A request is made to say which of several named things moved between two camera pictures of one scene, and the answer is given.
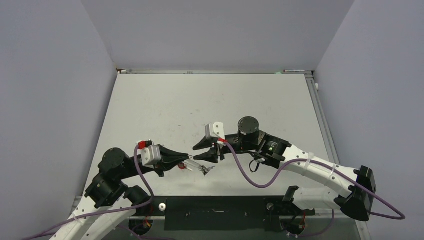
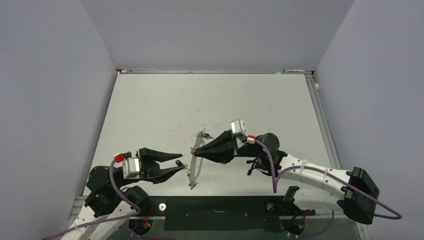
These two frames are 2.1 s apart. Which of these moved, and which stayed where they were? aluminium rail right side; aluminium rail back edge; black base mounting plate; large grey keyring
Moved: large grey keyring
Stayed: aluminium rail right side; aluminium rail back edge; black base mounting plate
